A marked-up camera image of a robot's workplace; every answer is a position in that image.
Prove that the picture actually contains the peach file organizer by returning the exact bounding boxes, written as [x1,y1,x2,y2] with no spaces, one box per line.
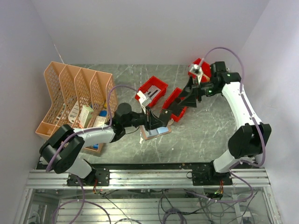
[36,62,118,140]

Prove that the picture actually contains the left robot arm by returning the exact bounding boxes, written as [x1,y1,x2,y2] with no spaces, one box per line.
[39,103,172,185]

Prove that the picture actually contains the yellow blue toy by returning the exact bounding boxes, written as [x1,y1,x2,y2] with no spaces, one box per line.
[99,102,108,117]

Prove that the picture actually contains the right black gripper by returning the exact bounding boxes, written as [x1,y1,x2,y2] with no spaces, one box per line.
[177,75,220,107]

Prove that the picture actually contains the red bin rear pair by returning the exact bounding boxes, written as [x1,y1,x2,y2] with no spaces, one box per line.
[189,58,211,83]

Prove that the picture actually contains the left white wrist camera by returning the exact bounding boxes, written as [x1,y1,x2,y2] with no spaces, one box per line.
[137,91,151,107]

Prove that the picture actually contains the white credit card stack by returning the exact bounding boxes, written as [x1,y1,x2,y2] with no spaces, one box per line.
[146,85,161,101]

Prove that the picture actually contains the red bin pair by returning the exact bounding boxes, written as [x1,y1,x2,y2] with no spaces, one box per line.
[189,58,211,83]
[162,88,187,122]

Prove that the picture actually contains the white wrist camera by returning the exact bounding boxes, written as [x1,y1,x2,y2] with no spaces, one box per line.
[137,91,151,107]
[189,64,204,84]

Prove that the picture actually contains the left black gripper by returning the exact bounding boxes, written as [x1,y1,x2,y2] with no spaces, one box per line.
[123,106,166,132]

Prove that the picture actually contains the loose floor cables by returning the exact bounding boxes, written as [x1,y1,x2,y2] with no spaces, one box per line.
[93,186,257,224]

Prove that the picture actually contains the green white carton box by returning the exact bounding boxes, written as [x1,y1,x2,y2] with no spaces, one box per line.
[78,105,94,128]

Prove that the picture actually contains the aluminium rail frame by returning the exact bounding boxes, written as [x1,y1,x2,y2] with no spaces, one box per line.
[25,168,271,189]

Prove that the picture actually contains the white ruler card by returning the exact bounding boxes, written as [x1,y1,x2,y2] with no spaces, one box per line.
[68,101,79,124]

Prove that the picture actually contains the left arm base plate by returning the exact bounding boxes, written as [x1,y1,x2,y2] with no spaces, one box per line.
[67,168,110,186]

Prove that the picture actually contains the red bin with cards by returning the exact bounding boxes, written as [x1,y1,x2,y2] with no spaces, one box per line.
[138,76,168,108]

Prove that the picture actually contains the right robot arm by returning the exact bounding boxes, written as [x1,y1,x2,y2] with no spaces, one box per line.
[179,61,271,185]

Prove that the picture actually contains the brown leather card holder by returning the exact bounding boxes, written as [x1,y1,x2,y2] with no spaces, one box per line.
[140,119,174,140]

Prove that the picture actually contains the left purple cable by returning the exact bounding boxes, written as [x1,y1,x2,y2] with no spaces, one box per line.
[45,84,141,224]

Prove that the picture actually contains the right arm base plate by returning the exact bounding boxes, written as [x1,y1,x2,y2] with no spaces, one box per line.
[186,170,232,186]

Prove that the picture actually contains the red bin front pair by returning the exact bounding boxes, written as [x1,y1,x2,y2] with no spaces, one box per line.
[162,88,187,122]

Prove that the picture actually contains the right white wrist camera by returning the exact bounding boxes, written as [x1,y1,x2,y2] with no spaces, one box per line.
[189,64,204,84]

